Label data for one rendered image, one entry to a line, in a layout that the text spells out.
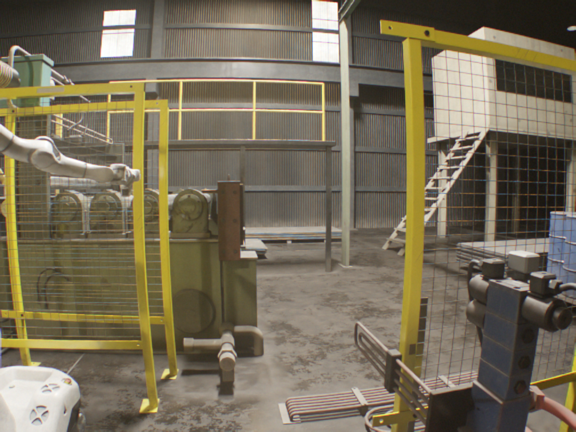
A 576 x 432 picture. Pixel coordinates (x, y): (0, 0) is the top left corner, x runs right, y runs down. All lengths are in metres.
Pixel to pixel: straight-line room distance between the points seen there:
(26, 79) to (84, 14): 11.03
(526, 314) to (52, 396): 1.83
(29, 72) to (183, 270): 1.93
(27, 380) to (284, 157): 10.76
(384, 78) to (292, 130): 3.43
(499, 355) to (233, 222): 2.38
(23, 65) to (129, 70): 8.95
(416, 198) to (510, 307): 0.80
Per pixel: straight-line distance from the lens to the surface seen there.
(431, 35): 1.46
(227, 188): 2.78
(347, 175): 6.19
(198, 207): 2.93
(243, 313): 3.04
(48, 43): 14.31
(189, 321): 3.03
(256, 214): 12.01
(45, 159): 1.49
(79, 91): 2.23
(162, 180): 2.47
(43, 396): 1.98
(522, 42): 10.19
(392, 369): 0.78
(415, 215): 1.32
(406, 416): 1.57
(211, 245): 2.92
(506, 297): 0.59
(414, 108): 1.34
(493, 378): 0.64
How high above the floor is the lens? 1.27
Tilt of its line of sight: 4 degrees down
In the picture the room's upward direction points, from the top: straight up
